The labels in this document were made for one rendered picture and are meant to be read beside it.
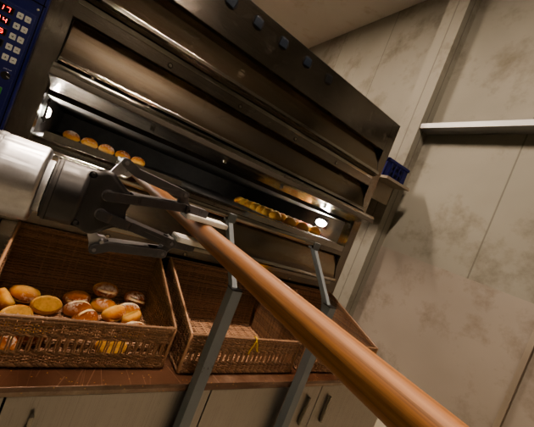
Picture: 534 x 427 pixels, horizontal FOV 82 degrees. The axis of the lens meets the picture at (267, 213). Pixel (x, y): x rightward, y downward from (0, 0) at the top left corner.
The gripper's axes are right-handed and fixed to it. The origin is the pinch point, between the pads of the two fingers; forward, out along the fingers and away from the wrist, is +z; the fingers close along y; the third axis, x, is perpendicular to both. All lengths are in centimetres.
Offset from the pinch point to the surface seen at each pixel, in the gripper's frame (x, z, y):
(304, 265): -98, 118, 20
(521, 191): -77, 319, -106
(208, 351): -40, 35, 45
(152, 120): -84, 2, -21
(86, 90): -84, -21, -21
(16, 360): -52, -14, 58
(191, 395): -39, 36, 60
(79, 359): -52, 1, 57
